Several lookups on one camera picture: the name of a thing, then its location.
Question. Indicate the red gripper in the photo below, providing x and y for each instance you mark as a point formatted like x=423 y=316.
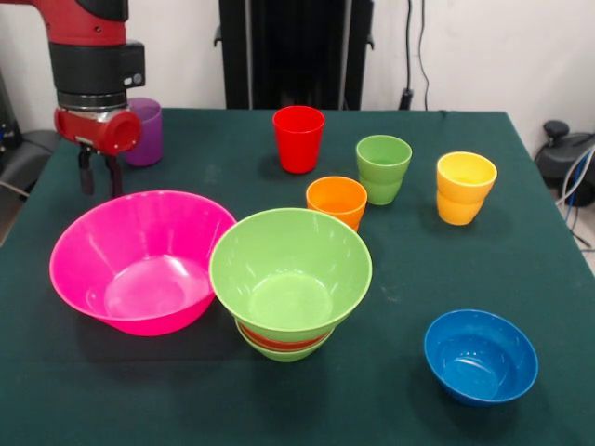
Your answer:
x=107 y=132

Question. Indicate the large pink bowl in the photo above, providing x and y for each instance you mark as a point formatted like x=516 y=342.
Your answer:
x=139 y=292

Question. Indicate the large green bowl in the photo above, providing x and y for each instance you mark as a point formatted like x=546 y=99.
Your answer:
x=288 y=269

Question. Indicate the red bowl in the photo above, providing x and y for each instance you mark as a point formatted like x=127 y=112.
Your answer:
x=279 y=343

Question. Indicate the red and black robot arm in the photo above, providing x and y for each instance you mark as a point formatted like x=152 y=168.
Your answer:
x=88 y=60

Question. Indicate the purple cup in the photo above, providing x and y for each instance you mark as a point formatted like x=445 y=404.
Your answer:
x=151 y=139

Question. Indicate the black wheeled base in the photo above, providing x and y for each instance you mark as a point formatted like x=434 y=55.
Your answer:
x=28 y=158
x=558 y=158

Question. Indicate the dark green tablecloth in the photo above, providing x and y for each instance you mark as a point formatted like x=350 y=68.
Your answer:
x=93 y=371

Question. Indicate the red cup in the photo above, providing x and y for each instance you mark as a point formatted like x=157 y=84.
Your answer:
x=297 y=144

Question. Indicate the orange cup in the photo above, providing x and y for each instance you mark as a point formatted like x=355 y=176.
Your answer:
x=334 y=200

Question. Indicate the small green bowl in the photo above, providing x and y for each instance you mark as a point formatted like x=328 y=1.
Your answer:
x=283 y=357

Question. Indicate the green cup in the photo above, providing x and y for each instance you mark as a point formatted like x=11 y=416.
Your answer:
x=383 y=181

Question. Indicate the yellow cup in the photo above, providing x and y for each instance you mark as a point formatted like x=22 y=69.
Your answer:
x=465 y=195

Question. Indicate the blue bowl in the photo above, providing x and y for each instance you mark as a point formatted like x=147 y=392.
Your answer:
x=481 y=367

